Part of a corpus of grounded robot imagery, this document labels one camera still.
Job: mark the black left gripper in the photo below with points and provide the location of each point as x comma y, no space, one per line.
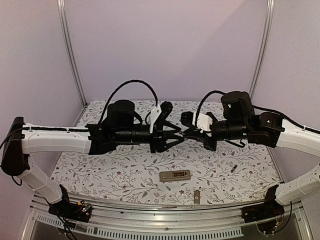
160,143

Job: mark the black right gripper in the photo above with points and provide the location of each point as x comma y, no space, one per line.
207,144

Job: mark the white remote control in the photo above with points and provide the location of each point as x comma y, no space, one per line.
171,176

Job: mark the black AAA battery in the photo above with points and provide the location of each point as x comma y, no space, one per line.
234,168

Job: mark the remote battery cover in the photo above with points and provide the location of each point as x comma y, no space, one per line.
197,197

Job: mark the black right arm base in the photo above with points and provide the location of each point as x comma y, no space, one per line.
265,211

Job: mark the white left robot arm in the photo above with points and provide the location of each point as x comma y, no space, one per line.
24,139

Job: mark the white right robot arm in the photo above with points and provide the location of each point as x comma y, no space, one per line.
267,129

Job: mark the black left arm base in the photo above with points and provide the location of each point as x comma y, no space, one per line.
80,211

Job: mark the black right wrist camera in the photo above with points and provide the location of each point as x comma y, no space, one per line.
237,105

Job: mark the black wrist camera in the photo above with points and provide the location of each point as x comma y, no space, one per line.
237,105
121,114

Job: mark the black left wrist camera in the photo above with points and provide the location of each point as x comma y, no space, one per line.
121,114

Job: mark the right aluminium frame post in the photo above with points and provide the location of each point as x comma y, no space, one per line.
263,47

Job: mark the aluminium frame post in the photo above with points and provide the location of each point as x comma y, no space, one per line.
61,7
263,47

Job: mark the left aluminium frame post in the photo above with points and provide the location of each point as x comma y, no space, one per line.
61,7

